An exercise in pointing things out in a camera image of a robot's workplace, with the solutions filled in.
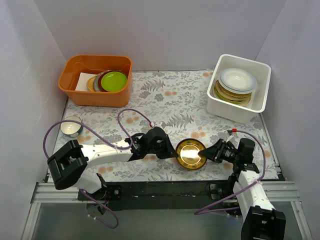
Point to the lime green plate in bin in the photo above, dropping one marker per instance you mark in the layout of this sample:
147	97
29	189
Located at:
113	81

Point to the beige green leaf plate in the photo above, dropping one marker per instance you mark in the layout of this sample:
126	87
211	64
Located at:
241	104

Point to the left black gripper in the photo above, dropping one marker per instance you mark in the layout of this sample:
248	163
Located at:
161	148

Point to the orange plastic bin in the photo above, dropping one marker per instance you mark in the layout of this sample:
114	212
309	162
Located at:
95	64

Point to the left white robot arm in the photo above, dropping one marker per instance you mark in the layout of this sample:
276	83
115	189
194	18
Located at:
69	166

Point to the white plastic bin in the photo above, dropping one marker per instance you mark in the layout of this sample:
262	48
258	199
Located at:
242	114

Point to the woven bamboo tray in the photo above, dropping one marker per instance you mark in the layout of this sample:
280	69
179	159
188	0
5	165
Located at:
229	93

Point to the green polka dot plate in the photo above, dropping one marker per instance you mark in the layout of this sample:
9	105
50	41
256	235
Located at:
228	100

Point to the yellow brown patterned plate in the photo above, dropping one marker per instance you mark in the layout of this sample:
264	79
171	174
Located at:
188	154

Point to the white scalloped plate front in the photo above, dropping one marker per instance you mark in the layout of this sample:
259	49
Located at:
235	74

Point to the woven plate in bin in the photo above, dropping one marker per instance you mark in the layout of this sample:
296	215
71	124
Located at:
90	83

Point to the white paper sheet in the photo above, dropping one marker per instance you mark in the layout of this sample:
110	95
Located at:
83	80

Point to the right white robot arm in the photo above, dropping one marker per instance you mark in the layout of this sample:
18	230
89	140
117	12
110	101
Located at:
261	220

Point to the white dark-rimmed bowl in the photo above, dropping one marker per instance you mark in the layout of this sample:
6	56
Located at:
71	129

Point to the white scalloped plate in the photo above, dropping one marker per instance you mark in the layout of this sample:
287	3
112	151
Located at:
235	74
239	86

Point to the grey plate in bin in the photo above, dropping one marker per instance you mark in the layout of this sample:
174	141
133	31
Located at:
95	83

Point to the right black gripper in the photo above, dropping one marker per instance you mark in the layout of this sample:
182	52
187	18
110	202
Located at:
217	150

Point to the floral patterned table mat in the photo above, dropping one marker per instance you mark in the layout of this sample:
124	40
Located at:
177	102

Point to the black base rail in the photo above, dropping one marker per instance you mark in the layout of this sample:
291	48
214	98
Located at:
154	195

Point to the white scalloped plate back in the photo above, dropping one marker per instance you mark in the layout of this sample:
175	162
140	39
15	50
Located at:
239	86

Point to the dark brown plate in bin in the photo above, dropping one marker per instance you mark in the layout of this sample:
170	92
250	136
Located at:
99	81

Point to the aluminium frame rail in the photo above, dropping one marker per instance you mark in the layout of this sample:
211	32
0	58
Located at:
276	191

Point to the beige bird plate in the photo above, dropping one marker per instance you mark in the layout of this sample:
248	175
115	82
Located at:
230	97

